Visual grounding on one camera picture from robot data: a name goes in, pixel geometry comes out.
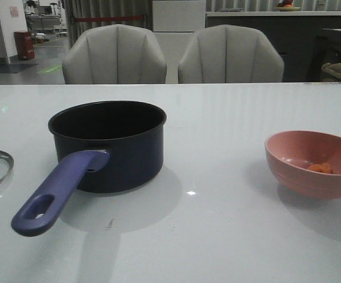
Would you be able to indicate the pink bowl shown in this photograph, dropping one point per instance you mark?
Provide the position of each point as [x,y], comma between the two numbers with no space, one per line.
[289,153]

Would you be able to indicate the dark blue saucepan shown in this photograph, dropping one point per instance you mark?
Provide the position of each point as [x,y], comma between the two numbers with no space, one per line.
[102,147]

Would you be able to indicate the fruit plate on counter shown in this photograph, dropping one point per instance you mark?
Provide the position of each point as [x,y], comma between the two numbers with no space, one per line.
[286,5]

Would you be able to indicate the red trash bin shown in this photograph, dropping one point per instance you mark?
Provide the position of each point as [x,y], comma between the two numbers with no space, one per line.
[24,45]

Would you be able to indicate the dark counter with white top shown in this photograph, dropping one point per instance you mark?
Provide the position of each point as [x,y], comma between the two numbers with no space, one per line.
[291,33]

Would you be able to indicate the left beige chair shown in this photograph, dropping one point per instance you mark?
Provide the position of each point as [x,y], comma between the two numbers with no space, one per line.
[115,54]

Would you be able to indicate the right beige chair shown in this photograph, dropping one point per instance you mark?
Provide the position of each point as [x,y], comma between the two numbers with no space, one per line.
[230,54]

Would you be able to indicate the beige chair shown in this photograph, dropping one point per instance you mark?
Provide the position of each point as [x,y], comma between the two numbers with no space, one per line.
[115,54]
[230,54]

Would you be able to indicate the orange ham pieces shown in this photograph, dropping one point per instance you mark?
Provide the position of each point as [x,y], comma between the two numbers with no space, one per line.
[321,168]

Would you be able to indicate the white cabinet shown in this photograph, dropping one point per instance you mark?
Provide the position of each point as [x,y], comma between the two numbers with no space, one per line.
[173,24]

